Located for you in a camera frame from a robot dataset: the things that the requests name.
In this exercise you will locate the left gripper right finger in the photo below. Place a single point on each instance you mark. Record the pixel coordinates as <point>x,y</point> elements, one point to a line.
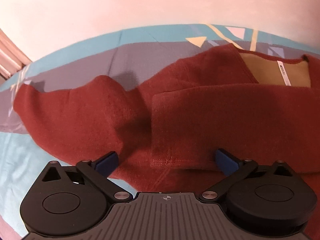
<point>235,171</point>

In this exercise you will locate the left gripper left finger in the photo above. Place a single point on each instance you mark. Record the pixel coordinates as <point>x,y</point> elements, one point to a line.
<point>97,173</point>

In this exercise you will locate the dark red long-sleeve sweater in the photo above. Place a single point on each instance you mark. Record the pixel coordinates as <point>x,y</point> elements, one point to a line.
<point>166,132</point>

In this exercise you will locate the white sweater neck label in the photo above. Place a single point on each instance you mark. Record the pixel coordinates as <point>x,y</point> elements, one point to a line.
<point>284,73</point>

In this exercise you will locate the blue grey patterned bed sheet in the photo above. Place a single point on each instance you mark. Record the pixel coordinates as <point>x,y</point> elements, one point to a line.
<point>130,56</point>

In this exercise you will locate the pink floral curtain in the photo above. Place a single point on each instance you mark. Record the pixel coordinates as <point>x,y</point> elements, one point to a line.
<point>12,59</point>

